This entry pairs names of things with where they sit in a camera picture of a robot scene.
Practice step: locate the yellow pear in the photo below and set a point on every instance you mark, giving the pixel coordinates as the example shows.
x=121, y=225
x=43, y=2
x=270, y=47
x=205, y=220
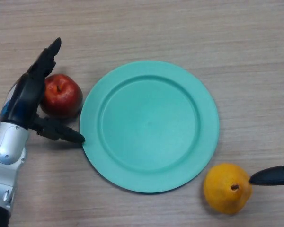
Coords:
x=224, y=189

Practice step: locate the green round plate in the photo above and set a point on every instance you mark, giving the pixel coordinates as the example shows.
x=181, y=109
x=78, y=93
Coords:
x=151, y=127

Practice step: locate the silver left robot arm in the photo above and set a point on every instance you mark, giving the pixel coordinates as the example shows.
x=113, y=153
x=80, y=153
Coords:
x=7, y=151

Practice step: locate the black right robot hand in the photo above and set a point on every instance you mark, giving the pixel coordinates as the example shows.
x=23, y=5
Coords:
x=274, y=176

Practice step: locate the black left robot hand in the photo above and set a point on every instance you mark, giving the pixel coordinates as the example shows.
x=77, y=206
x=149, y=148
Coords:
x=26, y=99

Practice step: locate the red apple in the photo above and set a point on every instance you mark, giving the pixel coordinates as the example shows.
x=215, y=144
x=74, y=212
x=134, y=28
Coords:
x=62, y=99

